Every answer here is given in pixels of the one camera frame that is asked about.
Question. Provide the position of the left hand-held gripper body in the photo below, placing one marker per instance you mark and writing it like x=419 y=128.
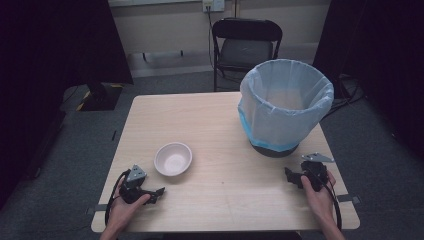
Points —
x=135 y=174

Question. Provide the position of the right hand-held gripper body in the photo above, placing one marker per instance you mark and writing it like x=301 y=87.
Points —
x=315 y=173

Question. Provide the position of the person's right hand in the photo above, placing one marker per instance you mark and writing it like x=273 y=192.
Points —
x=318 y=201

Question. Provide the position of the person's left hand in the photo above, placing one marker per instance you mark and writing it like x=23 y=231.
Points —
x=124 y=210

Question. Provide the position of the black trash bin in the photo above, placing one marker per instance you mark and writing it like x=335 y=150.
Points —
x=275 y=152

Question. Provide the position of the white bowl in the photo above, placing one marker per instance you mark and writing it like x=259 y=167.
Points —
x=173 y=159

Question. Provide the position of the black stand base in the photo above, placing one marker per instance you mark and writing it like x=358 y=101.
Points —
x=100 y=97

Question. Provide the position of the black folding chair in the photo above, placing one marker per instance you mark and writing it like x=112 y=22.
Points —
x=246 y=50

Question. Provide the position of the black curtain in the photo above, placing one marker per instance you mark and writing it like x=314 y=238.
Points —
x=50 y=66
x=383 y=60

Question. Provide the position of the white wall outlet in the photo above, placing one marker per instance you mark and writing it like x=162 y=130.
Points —
x=213 y=5

